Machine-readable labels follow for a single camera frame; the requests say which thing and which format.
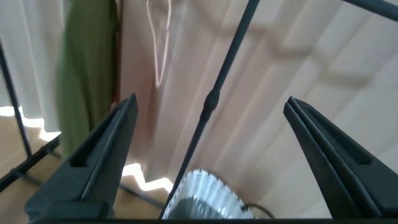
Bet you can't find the white laundry basket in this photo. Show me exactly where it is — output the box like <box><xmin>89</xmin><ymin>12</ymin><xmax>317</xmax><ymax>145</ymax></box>
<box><xmin>161</xmin><ymin>169</ymin><xmax>276</xmax><ymax>220</ymax></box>

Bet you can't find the beige curtain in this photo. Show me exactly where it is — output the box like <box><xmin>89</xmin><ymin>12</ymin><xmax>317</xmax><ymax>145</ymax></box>
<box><xmin>0</xmin><ymin>0</ymin><xmax>398</xmax><ymax>219</ymax></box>

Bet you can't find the green sleeveless shirt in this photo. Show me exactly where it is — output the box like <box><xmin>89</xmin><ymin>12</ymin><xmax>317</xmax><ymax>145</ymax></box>
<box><xmin>55</xmin><ymin>0</ymin><xmax>121</xmax><ymax>160</ymax></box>

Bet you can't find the black clothes rack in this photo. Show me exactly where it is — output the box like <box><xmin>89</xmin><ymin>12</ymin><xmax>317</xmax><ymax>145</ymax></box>
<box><xmin>0</xmin><ymin>0</ymin><xmax>398</xmax><ymax>219</ymax></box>

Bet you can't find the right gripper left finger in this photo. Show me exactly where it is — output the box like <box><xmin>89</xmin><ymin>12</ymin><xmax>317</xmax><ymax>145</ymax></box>
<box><xmin>25</xmin><ymin>92</ymin><xmax>140</xmax><ymax>221</ymax></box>

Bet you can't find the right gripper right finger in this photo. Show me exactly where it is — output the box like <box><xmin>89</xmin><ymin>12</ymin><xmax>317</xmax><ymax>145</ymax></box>
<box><xmin>282</xmin><ymin>95</ymin><xmax>398</xmax><ymax>219</ymax></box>

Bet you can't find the pink clothes hanger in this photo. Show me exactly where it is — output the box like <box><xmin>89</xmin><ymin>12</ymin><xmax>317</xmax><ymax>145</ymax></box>
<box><xmin>146</xmin><ymin>0</ymin><xmax>173</xmax><ymax>90</ymax></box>

